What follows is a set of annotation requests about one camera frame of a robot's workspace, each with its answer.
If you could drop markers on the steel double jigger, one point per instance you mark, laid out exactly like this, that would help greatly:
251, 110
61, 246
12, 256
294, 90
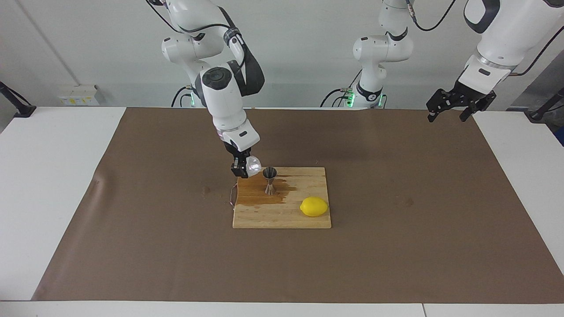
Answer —
269, 174

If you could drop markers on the yellow lemon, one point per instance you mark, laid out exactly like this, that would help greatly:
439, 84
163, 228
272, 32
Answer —
314, 207

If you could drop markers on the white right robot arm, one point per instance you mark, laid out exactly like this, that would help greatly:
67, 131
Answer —
224, 101

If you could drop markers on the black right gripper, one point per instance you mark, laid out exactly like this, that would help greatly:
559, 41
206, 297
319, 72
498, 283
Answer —
238, 157

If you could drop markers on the white wall socket box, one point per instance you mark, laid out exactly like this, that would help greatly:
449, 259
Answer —
78, 94

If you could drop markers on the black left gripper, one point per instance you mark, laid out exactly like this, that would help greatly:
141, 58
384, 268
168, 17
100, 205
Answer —
469, 94

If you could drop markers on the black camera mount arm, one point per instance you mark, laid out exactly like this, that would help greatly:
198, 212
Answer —
17, 105
544, 108

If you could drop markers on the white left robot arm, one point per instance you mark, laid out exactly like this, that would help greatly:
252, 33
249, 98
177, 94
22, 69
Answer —
506, 39

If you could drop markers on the brown table mat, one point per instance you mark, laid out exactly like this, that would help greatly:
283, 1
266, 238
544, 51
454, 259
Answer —
176, 255

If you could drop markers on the blue object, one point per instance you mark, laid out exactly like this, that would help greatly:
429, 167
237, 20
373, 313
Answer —
560, 137

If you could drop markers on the wooden cutting board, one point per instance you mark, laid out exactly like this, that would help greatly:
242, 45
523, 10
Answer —
282, 211

